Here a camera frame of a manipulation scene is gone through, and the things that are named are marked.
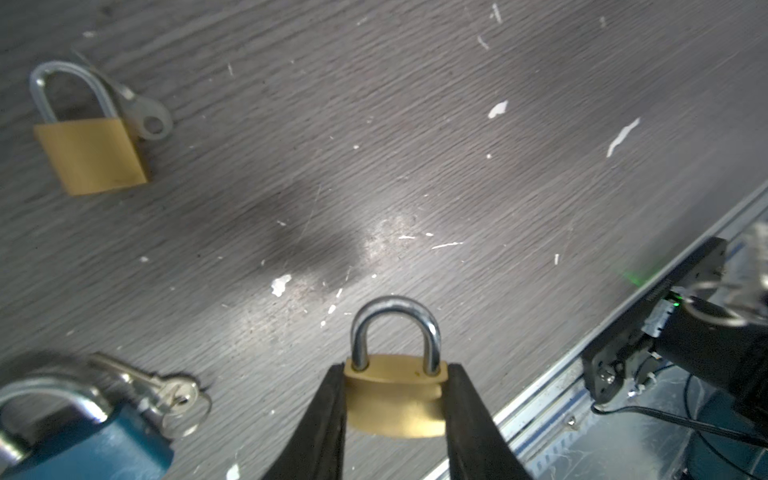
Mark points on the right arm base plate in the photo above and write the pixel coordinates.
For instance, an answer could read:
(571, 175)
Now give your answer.
(615, 355)

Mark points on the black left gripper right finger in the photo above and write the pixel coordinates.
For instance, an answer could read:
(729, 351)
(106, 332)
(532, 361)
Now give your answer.
(475, 447)

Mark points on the small brass padlock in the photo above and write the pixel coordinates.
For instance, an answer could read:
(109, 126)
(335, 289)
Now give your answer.
(99, 154)
(396, 395)

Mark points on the blue padlock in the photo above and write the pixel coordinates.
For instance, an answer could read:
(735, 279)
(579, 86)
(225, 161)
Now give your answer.
(106, 440)

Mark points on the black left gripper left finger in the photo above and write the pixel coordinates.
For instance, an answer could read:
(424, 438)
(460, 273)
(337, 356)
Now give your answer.
(316, 448)

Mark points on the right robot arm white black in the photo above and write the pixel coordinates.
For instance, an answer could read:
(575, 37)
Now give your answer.
(720, 332)

